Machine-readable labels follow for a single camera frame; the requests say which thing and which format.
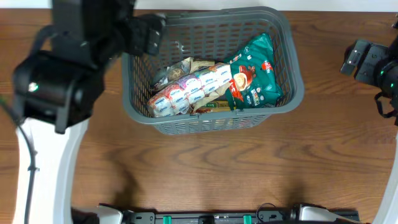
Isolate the beige snack bag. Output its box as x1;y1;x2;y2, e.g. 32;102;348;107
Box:
151;57;215;92
191;82;231;114

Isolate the colourful tissue pack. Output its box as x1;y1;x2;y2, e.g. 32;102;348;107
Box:
147;63;233;118

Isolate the green Nescafe coffee bag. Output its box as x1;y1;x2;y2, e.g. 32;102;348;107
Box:
224;33;284;110

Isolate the San Remo spaghetti packet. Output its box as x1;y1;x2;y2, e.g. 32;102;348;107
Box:
195;100;231;114

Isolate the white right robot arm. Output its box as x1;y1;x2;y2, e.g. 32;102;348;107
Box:
285;39;397;224

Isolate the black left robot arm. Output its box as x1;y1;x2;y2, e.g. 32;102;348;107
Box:
6;0;166;223

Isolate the grey plastic basket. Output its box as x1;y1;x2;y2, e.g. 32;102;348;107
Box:
121;6;305;134

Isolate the black camera cable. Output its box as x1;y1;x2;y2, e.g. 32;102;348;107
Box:
0;96;40;224

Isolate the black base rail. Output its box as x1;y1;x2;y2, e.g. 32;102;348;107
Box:
124;210;361;224

